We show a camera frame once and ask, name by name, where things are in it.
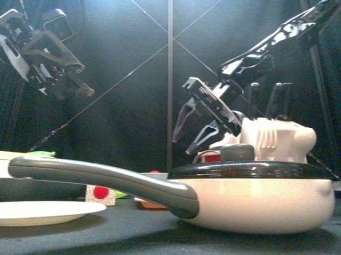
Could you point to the dark grey flat box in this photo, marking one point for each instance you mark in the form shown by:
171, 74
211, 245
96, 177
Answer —
40, 190

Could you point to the dark slanted frame post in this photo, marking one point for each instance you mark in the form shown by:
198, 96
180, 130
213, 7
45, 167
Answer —
320, 93

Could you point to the white plate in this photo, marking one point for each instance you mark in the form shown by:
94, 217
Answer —
44, 212

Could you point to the grey vertical frame post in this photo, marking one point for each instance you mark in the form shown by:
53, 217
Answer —
170, 83

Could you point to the white block red dot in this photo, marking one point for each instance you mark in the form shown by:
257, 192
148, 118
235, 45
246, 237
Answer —
99, 194

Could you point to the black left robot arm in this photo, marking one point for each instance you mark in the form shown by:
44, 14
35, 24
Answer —
12, 50

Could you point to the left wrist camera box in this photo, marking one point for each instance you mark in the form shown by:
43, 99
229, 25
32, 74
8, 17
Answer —
57, 25

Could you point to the red sharpener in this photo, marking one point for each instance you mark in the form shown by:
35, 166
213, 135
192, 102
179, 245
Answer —
211, 158

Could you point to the white toy knife block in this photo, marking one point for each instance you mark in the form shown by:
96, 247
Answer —
283, 139

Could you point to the black pot lid grey knob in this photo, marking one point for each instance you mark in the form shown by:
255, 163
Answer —
249, 170

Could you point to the pale yellow cutting board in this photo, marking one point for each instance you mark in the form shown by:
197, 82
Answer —
13, 154

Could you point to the small green toy piece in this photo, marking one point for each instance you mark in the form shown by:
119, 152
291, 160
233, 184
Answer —
120, 195

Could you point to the small red toy ball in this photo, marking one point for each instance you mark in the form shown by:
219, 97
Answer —
154, 172

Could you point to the grey small tray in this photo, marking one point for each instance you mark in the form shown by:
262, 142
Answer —
154, 176

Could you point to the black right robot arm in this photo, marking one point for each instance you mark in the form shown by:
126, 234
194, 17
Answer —
293, 28

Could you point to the orange toy food piece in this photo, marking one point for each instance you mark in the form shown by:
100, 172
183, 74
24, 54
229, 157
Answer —
148, 205

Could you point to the green toy vegetable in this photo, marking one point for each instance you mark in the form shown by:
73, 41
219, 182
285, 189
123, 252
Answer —
41, 154

